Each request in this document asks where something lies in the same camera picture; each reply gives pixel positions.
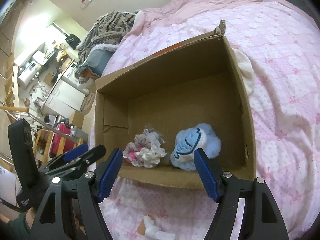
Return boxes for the clear plastic packet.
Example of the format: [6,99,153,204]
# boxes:
[144,123,166,143]

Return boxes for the pink patterned blanket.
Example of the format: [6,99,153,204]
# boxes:
[99,0,320,240]

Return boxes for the lace-trimmed scrunchie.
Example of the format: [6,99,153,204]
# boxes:
[124,142,140,154]

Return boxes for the patterned knit blanket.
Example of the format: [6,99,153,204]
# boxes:
[77,10,141,85]

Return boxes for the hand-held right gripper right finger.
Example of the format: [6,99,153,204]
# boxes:
[193,148,290,240]

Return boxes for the blue plush fish toy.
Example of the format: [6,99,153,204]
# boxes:
[170,123,222,172]

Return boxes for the brown door mat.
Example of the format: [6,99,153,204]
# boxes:
[81,92,95,116]

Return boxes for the brown cardboard box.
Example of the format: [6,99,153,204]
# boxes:
[94,19,257,191]

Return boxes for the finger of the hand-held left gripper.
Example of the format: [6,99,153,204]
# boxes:
[46,144,107,175]
[49,144,89,167]

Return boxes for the wooden stick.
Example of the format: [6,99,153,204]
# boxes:
[0,105,30,113]

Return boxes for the cream scrunchie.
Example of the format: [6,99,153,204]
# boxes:
[130,146,167,168]

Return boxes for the white washing machine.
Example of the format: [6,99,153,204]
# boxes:
[69,63,83,81]

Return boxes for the grey waste bin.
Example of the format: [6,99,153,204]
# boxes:
[71,126,90,143]

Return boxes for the pink squishy ball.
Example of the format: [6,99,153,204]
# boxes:
[124,149,140,165]

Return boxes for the beige scrunchie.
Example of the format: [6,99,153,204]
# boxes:
[134,129,163,153]

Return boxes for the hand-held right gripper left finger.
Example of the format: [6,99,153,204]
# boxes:
[30,147,124,240]

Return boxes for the white fleece cloth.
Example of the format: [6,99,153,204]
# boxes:
[231,47,255,96]

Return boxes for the white kitchen appliance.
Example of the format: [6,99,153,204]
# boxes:
[17,60,41,88]

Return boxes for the white soft socks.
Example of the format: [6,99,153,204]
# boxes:
[142,215,175,240]

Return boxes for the person's left forearm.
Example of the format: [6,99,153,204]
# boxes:
[0,209,38,240]

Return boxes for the red suitcase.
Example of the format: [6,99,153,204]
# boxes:
[49,123,77,158]

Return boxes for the yellow wooden stool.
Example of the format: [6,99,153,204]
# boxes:
[32,130,54,167]

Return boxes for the black hanging garment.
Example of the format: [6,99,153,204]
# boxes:
[66,33,82,51]

